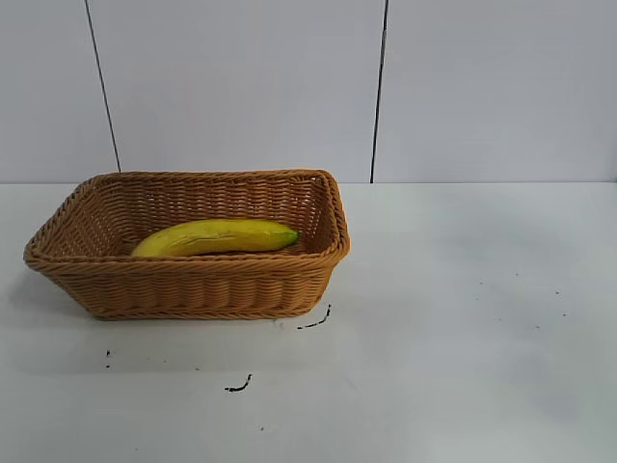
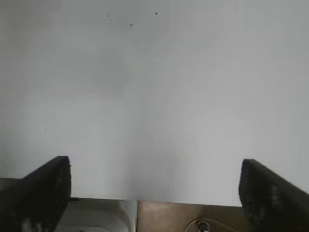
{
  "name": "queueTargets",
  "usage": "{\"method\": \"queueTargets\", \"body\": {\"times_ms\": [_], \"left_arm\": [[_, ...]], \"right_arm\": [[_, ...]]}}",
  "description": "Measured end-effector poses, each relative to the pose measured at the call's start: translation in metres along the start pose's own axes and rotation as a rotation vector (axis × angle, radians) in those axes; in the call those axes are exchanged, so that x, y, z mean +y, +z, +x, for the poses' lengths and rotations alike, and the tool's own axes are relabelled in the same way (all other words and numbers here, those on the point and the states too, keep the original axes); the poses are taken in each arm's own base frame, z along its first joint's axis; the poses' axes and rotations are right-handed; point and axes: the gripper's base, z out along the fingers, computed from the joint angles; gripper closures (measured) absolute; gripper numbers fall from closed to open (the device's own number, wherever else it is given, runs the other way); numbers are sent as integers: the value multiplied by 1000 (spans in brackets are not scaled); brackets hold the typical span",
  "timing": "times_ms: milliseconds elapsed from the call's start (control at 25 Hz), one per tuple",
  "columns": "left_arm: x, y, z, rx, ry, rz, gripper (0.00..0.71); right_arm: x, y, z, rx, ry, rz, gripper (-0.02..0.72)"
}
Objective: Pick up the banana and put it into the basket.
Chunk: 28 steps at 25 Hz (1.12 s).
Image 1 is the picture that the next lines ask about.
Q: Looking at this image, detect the yellow banana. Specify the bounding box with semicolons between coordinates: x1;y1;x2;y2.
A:
130;218;301;259

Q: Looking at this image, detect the woven wicker rectangular basket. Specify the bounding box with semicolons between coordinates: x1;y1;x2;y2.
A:
23;168;352;321

